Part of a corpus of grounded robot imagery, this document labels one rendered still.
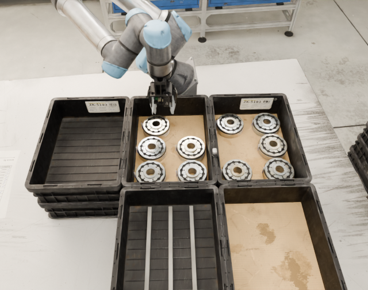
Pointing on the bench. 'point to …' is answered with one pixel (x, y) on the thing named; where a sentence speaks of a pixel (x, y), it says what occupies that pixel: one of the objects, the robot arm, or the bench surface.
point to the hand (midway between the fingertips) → (163, 109)
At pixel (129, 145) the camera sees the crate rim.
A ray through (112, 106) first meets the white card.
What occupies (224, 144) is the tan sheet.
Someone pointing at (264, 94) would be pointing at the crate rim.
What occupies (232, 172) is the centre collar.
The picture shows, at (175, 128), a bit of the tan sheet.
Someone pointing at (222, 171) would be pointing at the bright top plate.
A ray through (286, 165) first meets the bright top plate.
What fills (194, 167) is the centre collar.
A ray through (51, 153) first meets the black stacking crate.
